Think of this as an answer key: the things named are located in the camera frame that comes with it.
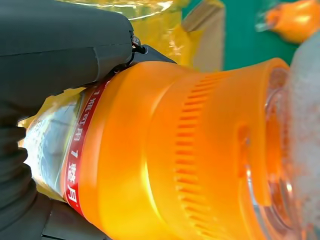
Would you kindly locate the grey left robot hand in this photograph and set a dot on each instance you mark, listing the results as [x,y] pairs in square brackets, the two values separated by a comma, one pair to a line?
[62,49]

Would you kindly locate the brown cardboard sheet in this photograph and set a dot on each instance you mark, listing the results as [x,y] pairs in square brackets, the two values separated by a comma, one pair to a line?
[210,39]

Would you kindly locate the green table mat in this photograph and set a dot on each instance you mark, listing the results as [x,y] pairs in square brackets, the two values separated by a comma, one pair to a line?
[240,36]

